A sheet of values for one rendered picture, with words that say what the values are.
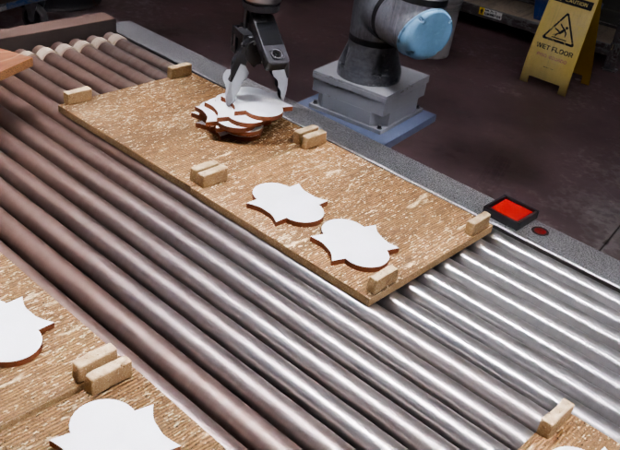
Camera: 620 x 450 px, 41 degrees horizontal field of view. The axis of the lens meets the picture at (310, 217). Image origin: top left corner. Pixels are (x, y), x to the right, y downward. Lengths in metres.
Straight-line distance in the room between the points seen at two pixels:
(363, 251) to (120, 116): 0.63
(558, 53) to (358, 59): 3.15
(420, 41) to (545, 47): 3.27
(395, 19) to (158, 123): 0.54
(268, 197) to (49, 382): 0.54
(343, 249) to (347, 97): 0.67
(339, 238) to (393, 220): 0.13
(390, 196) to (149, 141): 0.47
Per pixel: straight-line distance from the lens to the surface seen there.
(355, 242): 1.34
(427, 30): 1.76
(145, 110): 1.75
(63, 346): 1.12
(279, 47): 1.57
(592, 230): 3.62
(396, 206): 1.49
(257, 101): 1.66
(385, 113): 1.90
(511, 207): 1.59
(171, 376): 1.12
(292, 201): 1.43
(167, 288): 1.25
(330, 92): 1.95
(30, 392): 1.06
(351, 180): 1.55
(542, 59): 5.01
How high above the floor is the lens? 1.66
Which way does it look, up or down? 31 degrees down
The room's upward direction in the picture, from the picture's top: 8 degrees clockwise
